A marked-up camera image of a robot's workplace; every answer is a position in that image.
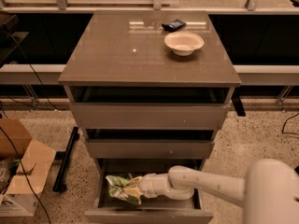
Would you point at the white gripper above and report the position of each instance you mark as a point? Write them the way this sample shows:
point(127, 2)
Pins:
point(149, 184)

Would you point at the green jalapeno chip bag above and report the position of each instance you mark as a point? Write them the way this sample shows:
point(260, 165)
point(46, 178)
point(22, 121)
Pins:
point(116, 185)

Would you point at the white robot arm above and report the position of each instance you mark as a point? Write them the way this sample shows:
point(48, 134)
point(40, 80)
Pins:
point(268, 194)

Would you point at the bottom grey drawer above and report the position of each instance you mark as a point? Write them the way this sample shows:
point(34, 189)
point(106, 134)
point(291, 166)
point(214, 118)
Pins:
point(161, 210)

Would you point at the grey drawer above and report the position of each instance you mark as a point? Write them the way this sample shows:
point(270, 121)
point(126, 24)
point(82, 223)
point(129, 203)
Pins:
point(149, 108)
point(161, 210)
point(150, 144)

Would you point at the middle grey drawer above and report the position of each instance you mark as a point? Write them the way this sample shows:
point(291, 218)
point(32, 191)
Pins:
point(150, 144)

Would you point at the top grey drawer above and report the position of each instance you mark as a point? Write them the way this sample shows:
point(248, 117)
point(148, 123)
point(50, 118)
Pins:
point(149, 108)

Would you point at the grey drawer cabinet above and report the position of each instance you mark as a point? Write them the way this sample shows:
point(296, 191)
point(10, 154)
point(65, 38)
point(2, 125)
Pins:
point(127, 49)

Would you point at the black metal floor bar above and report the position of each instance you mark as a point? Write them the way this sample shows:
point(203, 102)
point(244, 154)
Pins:
point(64, 157)

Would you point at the open cardboard box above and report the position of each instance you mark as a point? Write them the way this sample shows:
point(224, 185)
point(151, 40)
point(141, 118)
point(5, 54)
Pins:
point(20, 199)

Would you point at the black table leg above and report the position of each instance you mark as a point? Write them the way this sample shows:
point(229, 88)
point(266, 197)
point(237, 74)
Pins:
point(237, 103)

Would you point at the white paper bowl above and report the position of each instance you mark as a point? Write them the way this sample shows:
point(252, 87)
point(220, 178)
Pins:
point(184, 43)

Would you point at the dark blue snack pouch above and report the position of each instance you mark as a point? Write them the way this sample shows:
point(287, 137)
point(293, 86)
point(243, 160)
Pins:
point(174, 25)

